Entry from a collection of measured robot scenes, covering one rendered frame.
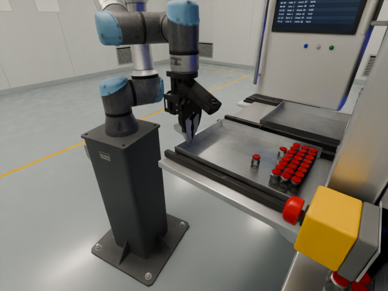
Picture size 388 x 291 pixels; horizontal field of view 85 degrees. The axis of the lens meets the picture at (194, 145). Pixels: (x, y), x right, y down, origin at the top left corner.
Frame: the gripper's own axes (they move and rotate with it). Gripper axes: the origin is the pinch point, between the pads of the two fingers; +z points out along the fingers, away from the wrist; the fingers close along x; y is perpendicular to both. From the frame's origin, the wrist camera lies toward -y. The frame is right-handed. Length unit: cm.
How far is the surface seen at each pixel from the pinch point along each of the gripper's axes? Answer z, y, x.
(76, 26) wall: -18, 484, -209
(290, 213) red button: -8.7, -33.8, 19.8
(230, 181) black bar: 1.6, -18.2, 7.8
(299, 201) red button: -9.9, -34.2, 18.1
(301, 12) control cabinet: -34, 0, -89
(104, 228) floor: 91, 71, 7
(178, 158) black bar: 1.9, -1.7, 8.1
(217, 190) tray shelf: 3.6, -16.6, 10.4
